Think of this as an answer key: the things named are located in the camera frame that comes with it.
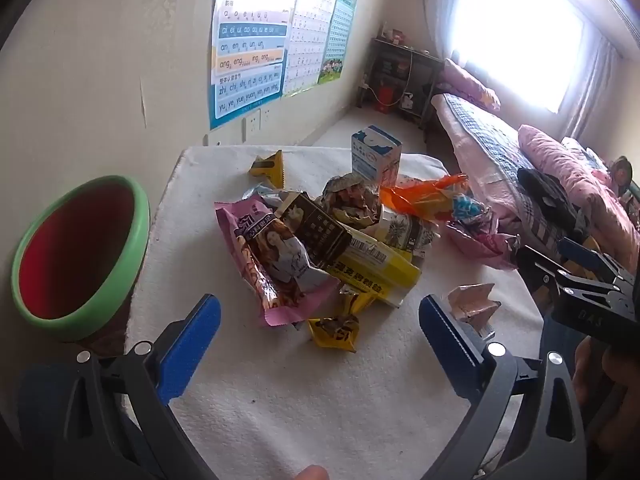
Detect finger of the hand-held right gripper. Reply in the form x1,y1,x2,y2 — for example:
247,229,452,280
516,246,571,306
557,237,638,293

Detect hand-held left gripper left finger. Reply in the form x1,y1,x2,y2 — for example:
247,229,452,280
50,294,223,480

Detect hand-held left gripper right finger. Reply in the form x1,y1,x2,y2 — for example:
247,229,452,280
418,294,588,480

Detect pink white paper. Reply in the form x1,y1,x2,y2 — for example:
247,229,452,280
446,282,502,338

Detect blue silver foil wrapper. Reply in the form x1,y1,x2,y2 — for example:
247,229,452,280
450,192,496,231

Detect yellow candy wrapper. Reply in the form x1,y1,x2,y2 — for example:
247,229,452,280
339,285,378,318
307,312,361,354

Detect yellow medicine box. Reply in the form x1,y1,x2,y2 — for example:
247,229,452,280
320,225,423,308

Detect pink snack bag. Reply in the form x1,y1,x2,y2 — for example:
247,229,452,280
215,199,341,328

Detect orange plastic wrapper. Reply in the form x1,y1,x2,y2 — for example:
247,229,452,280
380,174,471,223

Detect green rimmed red bin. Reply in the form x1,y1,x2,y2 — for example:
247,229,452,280
11,175,151,357

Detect black snack packet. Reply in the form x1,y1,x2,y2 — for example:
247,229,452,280
277,191,353,271

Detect brown foil wrapper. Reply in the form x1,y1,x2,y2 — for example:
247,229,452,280
320,172,386,236

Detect blue white milk carton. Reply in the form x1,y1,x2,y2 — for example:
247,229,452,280
351,125,402,187

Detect small yellow triangular wrapper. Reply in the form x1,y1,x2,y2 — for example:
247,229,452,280
249,150,285,188

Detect person's right hand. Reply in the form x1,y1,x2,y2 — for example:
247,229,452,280
572,336,640,441

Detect black clothes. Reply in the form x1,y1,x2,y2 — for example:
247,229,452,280
517,167,588,226

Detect pink blanket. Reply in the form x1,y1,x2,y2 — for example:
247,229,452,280
517,124,640,271

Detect pink bed sheet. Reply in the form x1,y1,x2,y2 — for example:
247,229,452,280
431,92,526,231

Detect bed with pink bedding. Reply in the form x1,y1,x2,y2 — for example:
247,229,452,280
442,92,591,256

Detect white curtain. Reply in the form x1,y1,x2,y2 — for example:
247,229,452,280
560,35,621,141

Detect purple pink pillow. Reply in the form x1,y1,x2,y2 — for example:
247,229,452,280
442,57,501,111

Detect bright window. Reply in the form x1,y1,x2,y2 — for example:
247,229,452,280
450,0,586,113

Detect dark metal shelf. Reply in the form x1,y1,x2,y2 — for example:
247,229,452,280
361,36,446,128

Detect blue letter wall poster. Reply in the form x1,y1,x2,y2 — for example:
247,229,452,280
209,0,306,131

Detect green chart wall poster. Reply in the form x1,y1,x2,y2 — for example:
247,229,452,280
317,0,358,85

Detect white chart wall poster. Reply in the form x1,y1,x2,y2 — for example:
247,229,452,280
281,0,341,98

